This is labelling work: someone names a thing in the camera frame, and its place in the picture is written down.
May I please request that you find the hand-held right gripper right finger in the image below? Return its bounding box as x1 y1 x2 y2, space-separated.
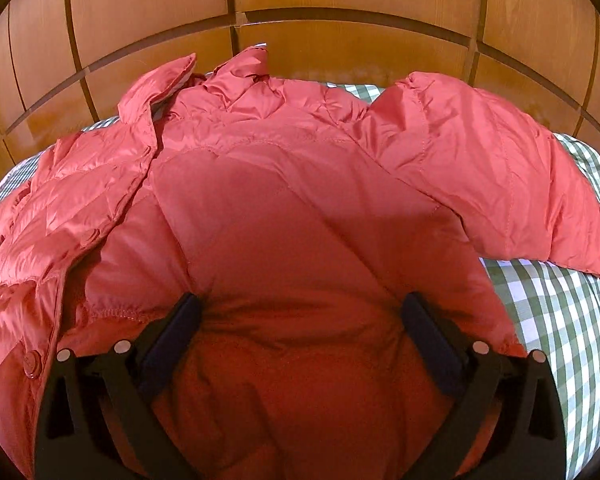
400 292 567 480

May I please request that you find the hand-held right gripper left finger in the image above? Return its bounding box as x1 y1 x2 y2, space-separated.
34 292 202 480

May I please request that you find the green checked bed sheet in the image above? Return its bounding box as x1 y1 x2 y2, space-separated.
0 42 600 480

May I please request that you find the red puffer jacket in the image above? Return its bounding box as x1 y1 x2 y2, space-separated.
0 44 600 480

